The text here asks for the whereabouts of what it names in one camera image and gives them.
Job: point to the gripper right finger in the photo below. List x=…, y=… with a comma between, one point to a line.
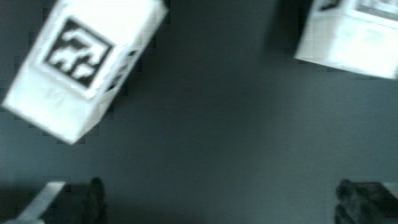
x=367, y=203

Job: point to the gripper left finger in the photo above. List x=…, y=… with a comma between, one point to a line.
x=67, y=204

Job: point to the white leg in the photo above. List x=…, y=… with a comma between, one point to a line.
x=351, y=36
x=86, y=51

